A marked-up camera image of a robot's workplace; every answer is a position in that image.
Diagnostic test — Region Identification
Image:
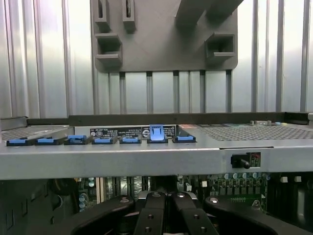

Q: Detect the black chassis intrusion switch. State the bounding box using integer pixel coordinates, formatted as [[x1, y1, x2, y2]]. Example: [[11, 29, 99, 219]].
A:
[[231, 151, 261, 169]]

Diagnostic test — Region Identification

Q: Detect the open black PC case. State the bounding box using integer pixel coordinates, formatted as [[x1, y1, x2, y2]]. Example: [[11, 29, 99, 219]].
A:
[[0, 111, 313, 235]]

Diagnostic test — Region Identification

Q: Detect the grey plastic parts rack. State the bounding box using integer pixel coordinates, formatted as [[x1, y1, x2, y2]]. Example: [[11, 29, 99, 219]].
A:
[[90, 0, 239, 73]]

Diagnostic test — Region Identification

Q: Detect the blue card retention clip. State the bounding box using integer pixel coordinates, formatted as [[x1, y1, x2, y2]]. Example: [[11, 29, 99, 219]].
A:
[[6, 137, 29, 147], [92, 136, 115, 145], [64, 135, 86, 145], [172, 134, 196, 144], [147, 124, 169, 144], [35, 137, 56, 146], [119, 136, 142, 145]]

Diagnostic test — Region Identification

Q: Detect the green motherboard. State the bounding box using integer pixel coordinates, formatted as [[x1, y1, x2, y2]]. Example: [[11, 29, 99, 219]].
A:
[[78, 172, 269, 216]]

